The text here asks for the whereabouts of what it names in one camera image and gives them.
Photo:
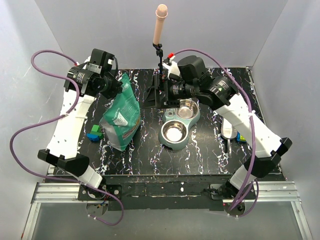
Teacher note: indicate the beige microphone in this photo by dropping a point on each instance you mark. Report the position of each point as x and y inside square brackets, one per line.
[161, 13]

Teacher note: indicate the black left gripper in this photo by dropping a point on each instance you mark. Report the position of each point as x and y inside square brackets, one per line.
[116, 88]

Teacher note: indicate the blue toy block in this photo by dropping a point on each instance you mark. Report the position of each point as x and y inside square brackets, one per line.
[93, 137]

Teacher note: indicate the black tripod stand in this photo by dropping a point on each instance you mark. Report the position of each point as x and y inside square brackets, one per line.
[160, 67]

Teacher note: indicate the silver metal scoop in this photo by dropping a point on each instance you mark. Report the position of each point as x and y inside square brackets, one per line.
[228, 132]

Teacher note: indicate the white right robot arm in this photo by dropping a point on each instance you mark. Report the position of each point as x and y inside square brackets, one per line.
[226, 100]

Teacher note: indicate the green toy block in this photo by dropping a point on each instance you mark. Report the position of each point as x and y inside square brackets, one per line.
[96, 130]

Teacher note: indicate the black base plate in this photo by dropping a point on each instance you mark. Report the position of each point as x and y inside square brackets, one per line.
[161, 192]

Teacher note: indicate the blue yellow small toy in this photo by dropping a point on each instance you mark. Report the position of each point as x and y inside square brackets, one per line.
[240, 138]

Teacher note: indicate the green pet food bag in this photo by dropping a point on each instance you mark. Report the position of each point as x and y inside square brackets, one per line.
[121, 120]

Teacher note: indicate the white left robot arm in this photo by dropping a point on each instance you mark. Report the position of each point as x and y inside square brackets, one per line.
[84, 82]

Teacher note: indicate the aluminium rail frame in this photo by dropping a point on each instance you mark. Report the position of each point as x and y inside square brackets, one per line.
[269, 191]

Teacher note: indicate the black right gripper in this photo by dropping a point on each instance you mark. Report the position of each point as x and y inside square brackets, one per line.
[152, 99]

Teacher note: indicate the teal double pet bowl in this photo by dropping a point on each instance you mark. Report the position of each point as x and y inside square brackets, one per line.
[177, 123]

